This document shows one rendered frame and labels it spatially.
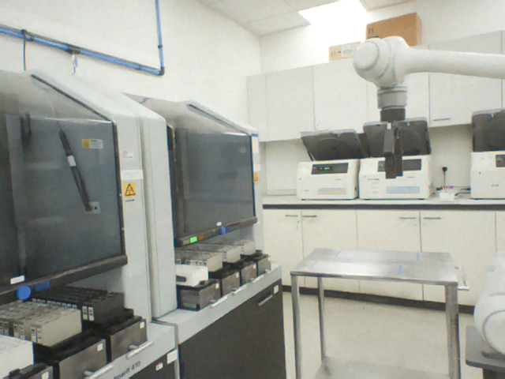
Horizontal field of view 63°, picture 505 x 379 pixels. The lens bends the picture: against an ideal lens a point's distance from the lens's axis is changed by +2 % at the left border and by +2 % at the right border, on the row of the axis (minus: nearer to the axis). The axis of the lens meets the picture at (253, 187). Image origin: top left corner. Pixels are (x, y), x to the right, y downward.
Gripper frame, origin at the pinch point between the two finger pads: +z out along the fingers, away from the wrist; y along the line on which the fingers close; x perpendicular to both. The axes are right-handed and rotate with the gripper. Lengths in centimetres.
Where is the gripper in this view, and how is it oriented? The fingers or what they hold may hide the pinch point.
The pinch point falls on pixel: (394, 174)
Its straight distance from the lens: 135.3
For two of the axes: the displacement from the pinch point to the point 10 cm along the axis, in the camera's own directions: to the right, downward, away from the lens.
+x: -8.8, 0.2, 4.8
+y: 4.7, -0.7, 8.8
